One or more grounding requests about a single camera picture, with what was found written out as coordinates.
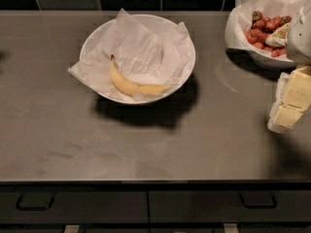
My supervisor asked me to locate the left black drawer handle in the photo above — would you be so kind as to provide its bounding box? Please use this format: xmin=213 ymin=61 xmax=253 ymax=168
xmin=16 ymin=192 xmax=55 ymax=211

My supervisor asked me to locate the white paper liner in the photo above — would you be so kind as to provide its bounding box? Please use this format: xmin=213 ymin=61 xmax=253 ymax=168
xmin=67 ymin=8 xmax=193 ymax=103

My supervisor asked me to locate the yellow banana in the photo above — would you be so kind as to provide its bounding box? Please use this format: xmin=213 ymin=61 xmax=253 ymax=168
xmin=110 ymin=55 xmax=167 ymax=96

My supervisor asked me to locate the black drawer handle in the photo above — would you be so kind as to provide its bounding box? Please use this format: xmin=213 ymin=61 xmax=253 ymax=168
xmin=239 ymin=192 xmax=278 ymax=209
xmin=16 ymin=192 xmax=55 ymax=211

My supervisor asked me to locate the red strawberries pile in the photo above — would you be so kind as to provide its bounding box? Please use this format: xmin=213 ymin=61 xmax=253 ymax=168
xmin=244 ymin=11 xmax=292 ymax=58

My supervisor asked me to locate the white paper liner right bowl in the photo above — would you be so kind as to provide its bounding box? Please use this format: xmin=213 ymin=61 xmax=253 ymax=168
xmin=225 ymin=0 xmax=311 ymax=70

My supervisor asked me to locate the right black drawer handle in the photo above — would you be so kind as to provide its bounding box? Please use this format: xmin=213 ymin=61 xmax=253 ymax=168
xmin=239 ymin=192 xmax=278 ymax=209

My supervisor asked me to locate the dark drawer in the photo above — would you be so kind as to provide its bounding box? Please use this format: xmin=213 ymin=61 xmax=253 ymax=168
xmin=0 ymin=192 xmax=148 ymax=224
xmin=149 ymin=190 xmax=311 ymax=223

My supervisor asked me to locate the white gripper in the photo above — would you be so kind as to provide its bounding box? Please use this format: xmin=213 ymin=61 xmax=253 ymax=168
xmin=267 ymin=0 xmax=311 ymax=134

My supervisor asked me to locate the white bowl with strawberries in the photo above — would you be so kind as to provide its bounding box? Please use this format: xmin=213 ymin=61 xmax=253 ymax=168
xmin=225 ymin=8 xmax=295 ymax=70

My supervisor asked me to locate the right dark drawer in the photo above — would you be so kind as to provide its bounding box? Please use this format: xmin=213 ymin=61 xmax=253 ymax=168
xmin=149 ymin=190 xmax=311 ymax=223

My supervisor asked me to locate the left dark drawer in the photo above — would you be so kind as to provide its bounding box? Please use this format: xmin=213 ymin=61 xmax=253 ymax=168
xmin=0 ymin=192 xmax=148 ymax=224

